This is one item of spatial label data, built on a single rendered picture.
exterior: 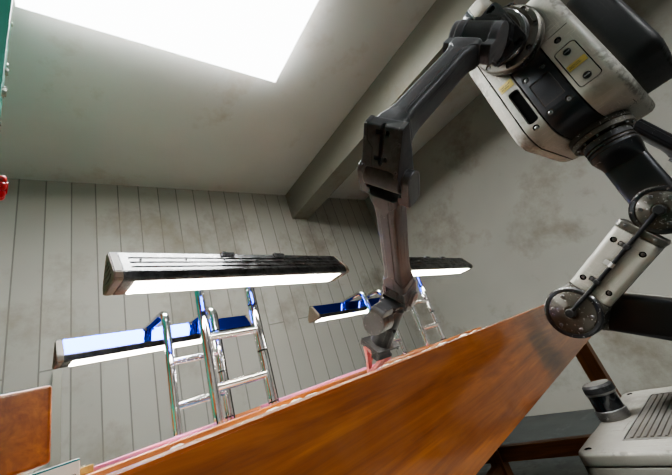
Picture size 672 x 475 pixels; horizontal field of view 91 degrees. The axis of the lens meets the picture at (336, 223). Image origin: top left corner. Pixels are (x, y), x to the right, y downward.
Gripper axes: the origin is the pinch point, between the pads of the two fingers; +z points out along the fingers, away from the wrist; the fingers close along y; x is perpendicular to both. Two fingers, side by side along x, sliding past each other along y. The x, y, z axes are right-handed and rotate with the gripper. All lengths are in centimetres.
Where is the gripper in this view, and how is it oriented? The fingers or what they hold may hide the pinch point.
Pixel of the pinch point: (370, 370)
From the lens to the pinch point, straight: 100.8
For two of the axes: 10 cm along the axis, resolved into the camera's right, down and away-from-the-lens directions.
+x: 6.6, 3.4, -6.7
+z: -3.0, 9.4, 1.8
